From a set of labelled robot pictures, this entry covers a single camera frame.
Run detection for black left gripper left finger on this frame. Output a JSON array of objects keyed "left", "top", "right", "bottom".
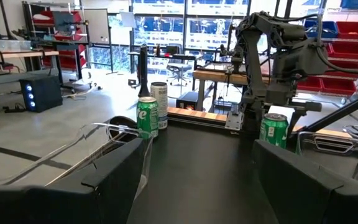
[{"left": 0, "top": 138, "right": 145, "bottom": 224}]

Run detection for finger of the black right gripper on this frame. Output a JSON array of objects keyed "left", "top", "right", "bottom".
[{"left": 286, "top": 111, "right": 304, "bottom": 139}]

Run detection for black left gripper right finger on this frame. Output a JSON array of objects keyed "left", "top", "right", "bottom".
[{"left": 252, "top": 139, "right": 358, "bottom": 224}]

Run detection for green Sprite soda can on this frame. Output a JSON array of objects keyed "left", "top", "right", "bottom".
[
  {"left": 259, "top": 113, "right": 290, "bottom": 149},
  {"left": 136, "top": 96, "right": 160, "bottom": 139}
]

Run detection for white Celsius energy can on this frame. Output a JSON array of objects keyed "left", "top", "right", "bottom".
[{"left": 150, "top": 82, "right": 169, "bottom": 130}]

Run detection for red plastic storage bin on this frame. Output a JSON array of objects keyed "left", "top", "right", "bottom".
[
  {"left": 336, "top": 21, "right": 358, "bottom": 40},
  {"left": 318, "top": 62, "right": 358, "bottom": 78},
  {"left": 326, "top": 42, "right": 358, "bottom": 62},
  {"left": 296, "top": 76, "right": 323, "bottom": 93},
  {"left": 321, "top": 77, "right": 357, "bottom": 96}
]

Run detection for wooden workbench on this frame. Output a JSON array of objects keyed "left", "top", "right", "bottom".
[{"left": 193, "top": 63, "right": 272, "bottom": 113}]

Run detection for black box orange light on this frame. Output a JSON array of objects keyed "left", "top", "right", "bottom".
[{"left": 175, "top": 91, "right": 200, "bottom": 111}]

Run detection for black office chair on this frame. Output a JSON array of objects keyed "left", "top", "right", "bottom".
[{"left": 165, "top": 45, "right": 194, "bottom": 88}]

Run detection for black computer tower blue lights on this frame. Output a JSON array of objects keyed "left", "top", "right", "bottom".
[{"left": 19, "top": 76, "right": 63, "bottom": 113}]

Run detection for black floor stand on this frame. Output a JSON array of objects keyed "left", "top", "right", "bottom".
[{"left": 137, "top": 43, "right": 151, "bottom": 98}]

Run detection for wooden top table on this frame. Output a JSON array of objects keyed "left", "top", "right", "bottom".
[{"left": 0, "top": 49, "right": 60, "bottom": 62}]

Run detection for clear plastic boxes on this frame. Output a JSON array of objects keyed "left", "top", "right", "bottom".
[{"left": 0, "top": 39, "right": 32, "bottom": 54}]

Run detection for whiteboard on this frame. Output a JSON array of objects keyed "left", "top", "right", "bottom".
[{"left": 84, "top": 8, "right": 110, "bottom": 44}]

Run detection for silver metal bracket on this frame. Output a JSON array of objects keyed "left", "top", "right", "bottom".
[{"left": 224, "top": 110, "right": 244, "bottom": 131}]

